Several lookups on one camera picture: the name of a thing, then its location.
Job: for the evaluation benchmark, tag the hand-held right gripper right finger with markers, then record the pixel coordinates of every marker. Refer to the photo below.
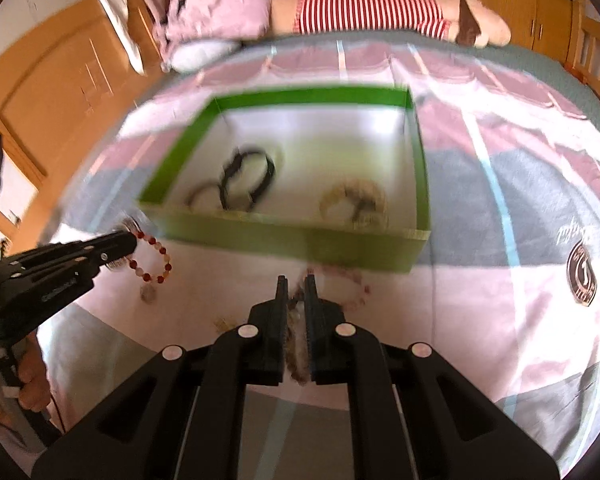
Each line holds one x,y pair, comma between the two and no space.
314,320

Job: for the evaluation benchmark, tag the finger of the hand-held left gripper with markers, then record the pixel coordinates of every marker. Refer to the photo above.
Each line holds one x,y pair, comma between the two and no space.
110,250

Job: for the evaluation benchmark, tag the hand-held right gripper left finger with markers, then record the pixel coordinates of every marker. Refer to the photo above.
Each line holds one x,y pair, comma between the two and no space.
280,320

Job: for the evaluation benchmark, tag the green cardboard box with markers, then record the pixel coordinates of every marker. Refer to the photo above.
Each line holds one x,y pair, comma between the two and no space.
290,240

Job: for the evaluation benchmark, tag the silver bangle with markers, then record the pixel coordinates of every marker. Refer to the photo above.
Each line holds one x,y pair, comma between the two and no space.
195,192

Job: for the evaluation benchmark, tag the cream wrist watch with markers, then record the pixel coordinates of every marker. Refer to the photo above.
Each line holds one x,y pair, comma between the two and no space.
340,192

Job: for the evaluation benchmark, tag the black wrist watch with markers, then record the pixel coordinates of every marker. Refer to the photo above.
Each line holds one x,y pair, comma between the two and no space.
267,165

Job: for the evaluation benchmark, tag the person's left hand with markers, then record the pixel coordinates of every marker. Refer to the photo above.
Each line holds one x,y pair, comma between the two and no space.
32,380

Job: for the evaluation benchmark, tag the printed bed sheet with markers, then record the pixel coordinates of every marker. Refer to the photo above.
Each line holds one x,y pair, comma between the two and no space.
480,285

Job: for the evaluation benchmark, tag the light blue pillow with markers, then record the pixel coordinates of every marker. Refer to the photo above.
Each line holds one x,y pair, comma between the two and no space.
200,55

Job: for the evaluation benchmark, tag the white cloth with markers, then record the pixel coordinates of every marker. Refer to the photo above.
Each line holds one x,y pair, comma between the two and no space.
117,15

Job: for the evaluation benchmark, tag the pink jacket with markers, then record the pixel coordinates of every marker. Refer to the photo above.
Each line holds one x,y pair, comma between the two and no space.
220,5

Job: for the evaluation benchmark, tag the plush toy with striped shirt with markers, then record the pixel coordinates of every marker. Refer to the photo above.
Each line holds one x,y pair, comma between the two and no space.
370,10

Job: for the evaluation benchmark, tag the wooden footboard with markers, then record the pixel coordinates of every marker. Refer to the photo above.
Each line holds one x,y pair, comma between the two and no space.
595,55

